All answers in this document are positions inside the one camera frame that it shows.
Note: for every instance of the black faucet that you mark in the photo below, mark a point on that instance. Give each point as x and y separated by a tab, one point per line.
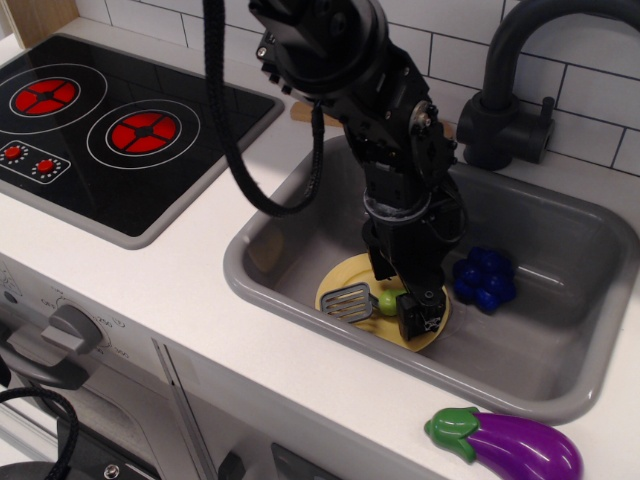
492	125

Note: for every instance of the purple toy eggplant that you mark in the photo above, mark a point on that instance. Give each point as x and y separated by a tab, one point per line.
511	447

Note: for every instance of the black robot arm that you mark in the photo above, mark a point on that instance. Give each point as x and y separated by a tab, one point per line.
338	56

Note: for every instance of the grey oven knob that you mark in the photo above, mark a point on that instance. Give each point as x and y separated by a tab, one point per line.
72	330

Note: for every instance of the green handled grey spatula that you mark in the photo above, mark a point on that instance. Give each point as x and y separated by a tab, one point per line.
356	302

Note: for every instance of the wooden side panel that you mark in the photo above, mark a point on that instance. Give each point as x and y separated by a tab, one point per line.
32	21

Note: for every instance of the grey sink basin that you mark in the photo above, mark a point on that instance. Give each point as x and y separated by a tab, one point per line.
543	355

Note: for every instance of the black toy stove top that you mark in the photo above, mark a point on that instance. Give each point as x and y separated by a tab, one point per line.
114	144

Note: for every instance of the yellow plate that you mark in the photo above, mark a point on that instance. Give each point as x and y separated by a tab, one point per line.
358	269

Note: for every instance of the wooden block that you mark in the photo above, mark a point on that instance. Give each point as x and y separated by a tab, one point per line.
303	113

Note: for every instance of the grey oven door handle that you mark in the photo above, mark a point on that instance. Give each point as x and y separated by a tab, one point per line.
64	374

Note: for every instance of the blue toy grapes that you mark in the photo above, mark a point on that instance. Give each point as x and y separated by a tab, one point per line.
484	278

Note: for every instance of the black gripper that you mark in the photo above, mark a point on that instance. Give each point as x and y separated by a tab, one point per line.
411	245

